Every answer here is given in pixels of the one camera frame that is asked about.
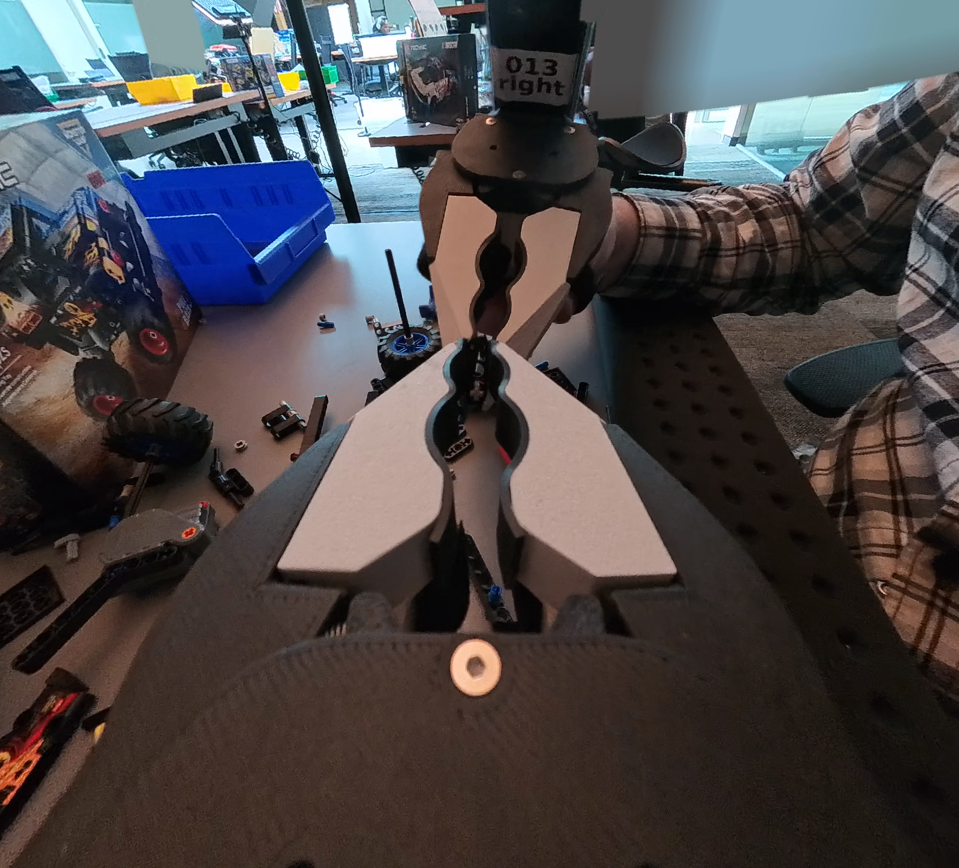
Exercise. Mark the black straight toy beam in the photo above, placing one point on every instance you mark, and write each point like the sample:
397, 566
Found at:
75, 621

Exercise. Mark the white toy beam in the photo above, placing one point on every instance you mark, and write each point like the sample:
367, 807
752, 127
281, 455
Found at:
68, 546

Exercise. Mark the grey toy motor block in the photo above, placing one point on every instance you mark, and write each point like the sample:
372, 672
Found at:
150, 531

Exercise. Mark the black orange flame toy panel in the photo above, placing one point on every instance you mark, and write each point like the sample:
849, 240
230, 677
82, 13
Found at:
38, 741

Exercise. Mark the dark printed box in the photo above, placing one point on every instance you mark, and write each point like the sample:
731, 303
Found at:
435, 77

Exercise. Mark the black swivel chair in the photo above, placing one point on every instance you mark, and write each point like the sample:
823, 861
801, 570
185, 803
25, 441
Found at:
645, 149

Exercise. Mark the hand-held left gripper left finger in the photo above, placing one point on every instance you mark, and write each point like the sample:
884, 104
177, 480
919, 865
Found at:
360, 509

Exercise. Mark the person's right forearm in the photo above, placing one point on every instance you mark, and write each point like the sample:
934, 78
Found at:
749, 239

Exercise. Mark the black metal pole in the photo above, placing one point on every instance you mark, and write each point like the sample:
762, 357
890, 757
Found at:
307, 59

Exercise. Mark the black toy truck chassis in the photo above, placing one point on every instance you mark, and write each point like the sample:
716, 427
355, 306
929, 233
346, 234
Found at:
480, 374

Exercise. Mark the dark wooden table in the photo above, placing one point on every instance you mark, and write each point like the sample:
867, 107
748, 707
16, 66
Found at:
412, 134

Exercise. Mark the person's right hand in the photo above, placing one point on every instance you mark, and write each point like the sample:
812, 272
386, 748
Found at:
612, 254

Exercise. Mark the dark chair seat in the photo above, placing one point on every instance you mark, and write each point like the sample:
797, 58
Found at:
839, 377

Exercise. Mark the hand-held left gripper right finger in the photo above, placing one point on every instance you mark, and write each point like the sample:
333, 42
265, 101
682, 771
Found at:
600, 509

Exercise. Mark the light grey desk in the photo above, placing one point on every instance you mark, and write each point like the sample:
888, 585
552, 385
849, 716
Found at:
255, 344

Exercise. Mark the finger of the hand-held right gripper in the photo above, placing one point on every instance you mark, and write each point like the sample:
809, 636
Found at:
454, 254
547, 269

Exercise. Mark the black connector grey axle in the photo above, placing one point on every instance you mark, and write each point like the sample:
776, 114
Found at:
282, 420

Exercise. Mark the long black toy axle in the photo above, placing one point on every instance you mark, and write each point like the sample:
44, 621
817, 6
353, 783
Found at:
397, 291

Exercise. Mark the yellow bin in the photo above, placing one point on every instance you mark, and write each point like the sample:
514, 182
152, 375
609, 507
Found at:
161, 89

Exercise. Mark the monster truck toy set box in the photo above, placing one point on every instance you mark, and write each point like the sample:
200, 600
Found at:
75, 284

